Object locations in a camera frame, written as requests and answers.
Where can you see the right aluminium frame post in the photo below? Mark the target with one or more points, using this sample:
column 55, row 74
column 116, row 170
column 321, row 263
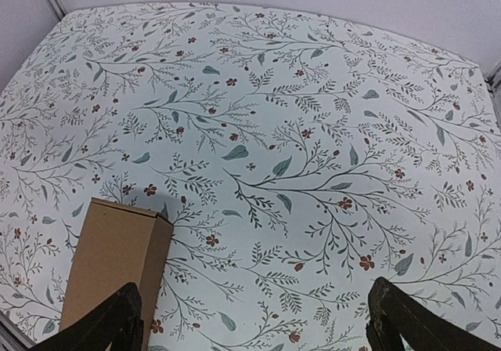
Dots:
column 493, row 79

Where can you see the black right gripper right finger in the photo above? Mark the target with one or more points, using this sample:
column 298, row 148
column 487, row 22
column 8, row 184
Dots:
column 395, row 319

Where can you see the aluminium front rail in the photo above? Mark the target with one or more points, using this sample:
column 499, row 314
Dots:
column 11, row 337

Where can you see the floral patterned table mat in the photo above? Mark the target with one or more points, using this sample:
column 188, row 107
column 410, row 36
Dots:
column 298, row 156

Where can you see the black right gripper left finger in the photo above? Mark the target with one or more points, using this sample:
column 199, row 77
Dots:
column 115, row 324

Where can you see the brown cardboard box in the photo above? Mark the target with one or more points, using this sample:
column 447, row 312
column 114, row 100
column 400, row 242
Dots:
column 117, row 244

